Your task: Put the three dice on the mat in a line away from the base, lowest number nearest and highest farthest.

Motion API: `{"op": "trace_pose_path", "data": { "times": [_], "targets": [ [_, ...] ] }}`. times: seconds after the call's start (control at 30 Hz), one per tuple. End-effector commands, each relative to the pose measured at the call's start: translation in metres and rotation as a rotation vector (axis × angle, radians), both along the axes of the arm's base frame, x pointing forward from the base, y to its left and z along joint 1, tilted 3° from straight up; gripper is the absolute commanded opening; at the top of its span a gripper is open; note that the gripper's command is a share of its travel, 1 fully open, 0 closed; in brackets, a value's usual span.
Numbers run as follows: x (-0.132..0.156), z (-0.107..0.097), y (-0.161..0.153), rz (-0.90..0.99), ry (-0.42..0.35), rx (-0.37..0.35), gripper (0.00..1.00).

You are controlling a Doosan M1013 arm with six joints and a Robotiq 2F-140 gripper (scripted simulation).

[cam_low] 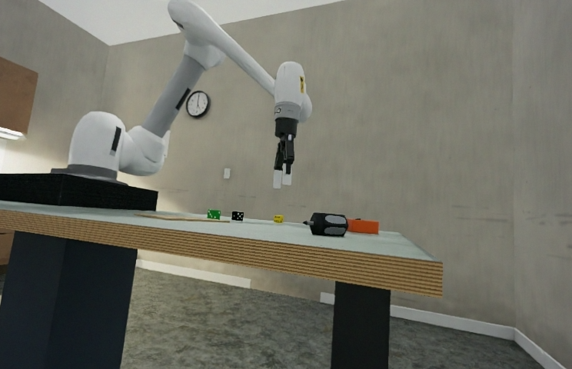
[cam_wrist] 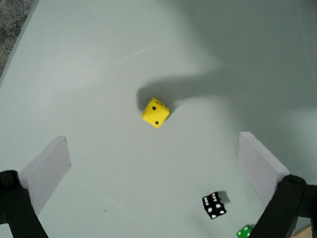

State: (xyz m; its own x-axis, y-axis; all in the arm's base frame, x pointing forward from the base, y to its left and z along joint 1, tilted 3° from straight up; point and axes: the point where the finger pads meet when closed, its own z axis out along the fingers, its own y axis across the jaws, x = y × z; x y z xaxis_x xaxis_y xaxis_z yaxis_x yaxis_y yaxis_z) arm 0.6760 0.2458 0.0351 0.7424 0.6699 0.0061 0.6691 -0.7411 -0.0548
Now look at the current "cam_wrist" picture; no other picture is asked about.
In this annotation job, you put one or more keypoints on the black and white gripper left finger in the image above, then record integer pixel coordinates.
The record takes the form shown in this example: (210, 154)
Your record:
(23, 195)

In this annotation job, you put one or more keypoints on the black die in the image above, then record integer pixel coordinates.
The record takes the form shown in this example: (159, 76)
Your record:
(214, 205)

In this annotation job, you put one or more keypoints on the yellow die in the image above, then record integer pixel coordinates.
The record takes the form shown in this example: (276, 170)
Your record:
(155, 113)

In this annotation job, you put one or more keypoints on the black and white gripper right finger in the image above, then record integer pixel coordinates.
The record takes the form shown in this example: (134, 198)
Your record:
(286, 197)

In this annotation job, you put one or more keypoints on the green die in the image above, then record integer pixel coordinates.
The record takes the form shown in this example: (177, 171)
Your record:
(245, 232)

